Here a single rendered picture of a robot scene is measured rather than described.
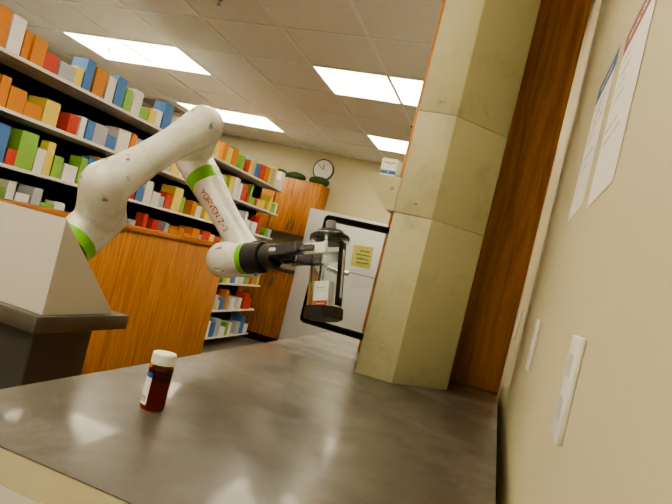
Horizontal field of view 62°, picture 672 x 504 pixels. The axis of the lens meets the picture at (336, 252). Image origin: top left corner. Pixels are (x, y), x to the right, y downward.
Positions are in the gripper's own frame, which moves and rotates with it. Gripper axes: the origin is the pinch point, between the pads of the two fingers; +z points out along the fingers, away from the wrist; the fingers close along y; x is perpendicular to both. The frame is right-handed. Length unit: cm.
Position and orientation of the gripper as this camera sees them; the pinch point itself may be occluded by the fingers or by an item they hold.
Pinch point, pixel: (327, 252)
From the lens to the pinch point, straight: 149.3
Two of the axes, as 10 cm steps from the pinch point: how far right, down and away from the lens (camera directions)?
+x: -0.7, 9.6, -2.7
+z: 8.9, -0.6, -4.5
